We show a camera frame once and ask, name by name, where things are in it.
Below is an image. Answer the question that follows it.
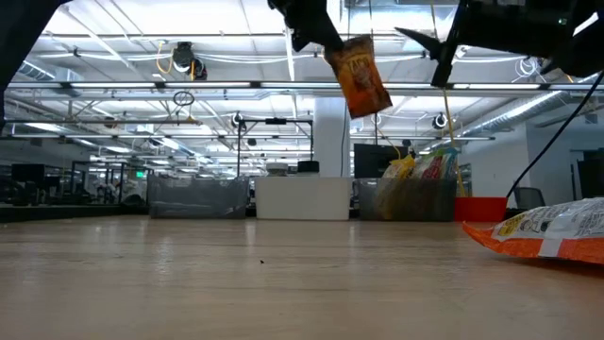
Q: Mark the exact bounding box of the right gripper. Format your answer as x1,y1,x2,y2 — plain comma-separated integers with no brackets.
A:
394,0,582,90

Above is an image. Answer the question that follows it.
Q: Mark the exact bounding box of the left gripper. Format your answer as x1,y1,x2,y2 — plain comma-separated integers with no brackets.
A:
267,0,346,54

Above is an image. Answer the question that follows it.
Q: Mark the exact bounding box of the brown spice jar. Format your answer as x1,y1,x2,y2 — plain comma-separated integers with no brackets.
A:
324,33,394,120

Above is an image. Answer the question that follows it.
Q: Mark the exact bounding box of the blue ramen packet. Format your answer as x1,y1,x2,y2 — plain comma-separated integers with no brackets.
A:
441,145,460,191

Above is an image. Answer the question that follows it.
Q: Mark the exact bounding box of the red ramen packet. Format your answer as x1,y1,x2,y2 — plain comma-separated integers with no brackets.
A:
414,151,447,180

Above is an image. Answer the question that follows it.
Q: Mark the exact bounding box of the grey label spice jar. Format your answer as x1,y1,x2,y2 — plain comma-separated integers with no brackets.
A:
265,161,290,179

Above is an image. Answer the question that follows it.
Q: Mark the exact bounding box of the orange ramen packet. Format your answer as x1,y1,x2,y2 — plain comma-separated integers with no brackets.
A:
461,196,604,266

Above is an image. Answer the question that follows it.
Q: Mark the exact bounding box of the white pillar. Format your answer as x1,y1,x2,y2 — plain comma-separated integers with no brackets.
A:
312,96,353,179

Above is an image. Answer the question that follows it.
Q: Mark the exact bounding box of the black monitor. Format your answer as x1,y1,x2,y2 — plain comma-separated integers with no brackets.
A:
353,143,402,180

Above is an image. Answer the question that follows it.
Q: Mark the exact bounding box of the grey translucent plastic bin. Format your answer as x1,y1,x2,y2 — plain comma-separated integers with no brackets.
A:
356,177,458,223
146,174,250,220

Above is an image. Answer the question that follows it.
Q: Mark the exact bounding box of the white plastic bin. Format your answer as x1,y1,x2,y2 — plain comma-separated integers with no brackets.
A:
254,176,353,222

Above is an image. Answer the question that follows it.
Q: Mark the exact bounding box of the dark office chair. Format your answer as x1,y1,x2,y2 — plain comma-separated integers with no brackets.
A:
512,186,545,212

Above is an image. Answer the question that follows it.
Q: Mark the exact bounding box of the black cabinet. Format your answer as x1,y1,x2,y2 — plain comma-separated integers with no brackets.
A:
576,149,604,199

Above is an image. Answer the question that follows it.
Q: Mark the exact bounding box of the black background rig frame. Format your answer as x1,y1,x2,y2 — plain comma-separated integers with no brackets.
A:
235,117,315,179

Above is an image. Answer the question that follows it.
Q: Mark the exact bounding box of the yellow cable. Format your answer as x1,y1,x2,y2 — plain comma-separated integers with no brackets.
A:
441,87,466,191

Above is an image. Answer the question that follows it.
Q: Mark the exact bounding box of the silver ventilation duct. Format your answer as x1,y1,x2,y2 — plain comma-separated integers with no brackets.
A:
18,59,58,82
460,70,604,139

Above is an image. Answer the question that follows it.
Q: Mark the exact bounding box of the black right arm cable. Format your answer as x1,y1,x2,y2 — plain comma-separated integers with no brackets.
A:
506,70,604,199

